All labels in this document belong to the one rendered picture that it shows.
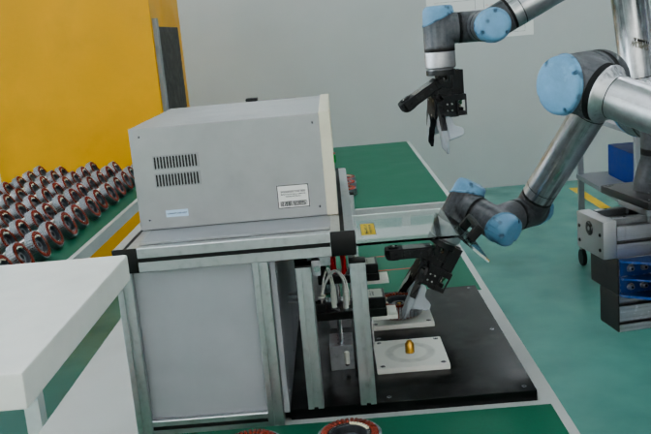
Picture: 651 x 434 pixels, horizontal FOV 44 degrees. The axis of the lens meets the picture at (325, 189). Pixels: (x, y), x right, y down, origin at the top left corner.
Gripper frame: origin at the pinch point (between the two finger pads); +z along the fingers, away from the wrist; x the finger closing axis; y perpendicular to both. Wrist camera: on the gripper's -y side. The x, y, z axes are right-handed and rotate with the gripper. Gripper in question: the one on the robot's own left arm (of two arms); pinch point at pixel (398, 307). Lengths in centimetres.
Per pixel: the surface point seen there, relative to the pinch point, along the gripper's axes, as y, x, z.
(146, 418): -44, -46, 27
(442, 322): 9.7, -5.3, -2.7
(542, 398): 22.5, -43.5, -7.7
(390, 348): -2.5, -21.3, 3.0
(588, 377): 112, 119, 27
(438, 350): 6.0, -24.5, -2.0
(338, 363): -12.6, -28.0, 8.6
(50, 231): -107, 109, 59
